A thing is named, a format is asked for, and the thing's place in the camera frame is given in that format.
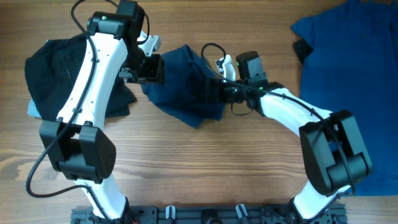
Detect navy blue shorts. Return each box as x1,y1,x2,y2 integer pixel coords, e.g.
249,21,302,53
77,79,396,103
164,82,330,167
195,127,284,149
141,44,224,128

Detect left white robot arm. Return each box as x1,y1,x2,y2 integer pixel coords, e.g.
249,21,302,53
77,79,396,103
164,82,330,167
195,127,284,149
40,1,164,223

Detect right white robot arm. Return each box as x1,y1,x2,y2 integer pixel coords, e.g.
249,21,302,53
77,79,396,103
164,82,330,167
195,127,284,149
206,51,373,223

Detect black folded clothes pile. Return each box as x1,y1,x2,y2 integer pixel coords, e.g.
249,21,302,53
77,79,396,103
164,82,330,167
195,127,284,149
24,34,137,121

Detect black garment under shirt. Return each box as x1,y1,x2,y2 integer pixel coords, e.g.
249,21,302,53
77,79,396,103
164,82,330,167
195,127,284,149
293,39,313,64

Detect light blue cloth corner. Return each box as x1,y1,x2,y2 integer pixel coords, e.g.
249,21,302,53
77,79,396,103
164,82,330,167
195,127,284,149
27,99,41,118

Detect blue polo shirt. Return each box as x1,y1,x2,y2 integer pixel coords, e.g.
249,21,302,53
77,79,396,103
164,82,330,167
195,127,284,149
292,1,397,196

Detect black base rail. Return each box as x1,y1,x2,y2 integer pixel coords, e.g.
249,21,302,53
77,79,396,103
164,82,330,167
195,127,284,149
70,204,348,224

